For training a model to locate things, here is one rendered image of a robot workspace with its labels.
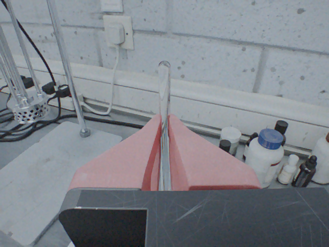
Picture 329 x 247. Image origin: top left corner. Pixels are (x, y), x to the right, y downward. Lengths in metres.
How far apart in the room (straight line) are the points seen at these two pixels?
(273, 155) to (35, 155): 0.51
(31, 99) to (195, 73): 0.37
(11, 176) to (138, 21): 0.46
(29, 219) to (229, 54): 0.52
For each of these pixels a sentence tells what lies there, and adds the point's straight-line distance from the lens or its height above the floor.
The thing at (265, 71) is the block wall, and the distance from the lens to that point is 0.54.
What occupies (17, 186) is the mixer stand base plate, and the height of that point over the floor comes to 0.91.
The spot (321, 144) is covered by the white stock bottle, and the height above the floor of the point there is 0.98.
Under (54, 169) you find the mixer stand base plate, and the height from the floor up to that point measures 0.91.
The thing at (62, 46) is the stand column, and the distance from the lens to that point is 0.48.
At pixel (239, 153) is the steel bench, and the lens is 0.54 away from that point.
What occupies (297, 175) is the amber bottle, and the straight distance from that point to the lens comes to 0.50.
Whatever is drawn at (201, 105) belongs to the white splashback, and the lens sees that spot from 0.54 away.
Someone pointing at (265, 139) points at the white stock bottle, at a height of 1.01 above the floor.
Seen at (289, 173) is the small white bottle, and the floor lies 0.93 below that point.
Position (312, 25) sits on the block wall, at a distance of 0.52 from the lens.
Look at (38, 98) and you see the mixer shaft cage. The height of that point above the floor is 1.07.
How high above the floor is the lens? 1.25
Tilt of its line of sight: 36 degrees down
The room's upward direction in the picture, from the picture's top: straight up
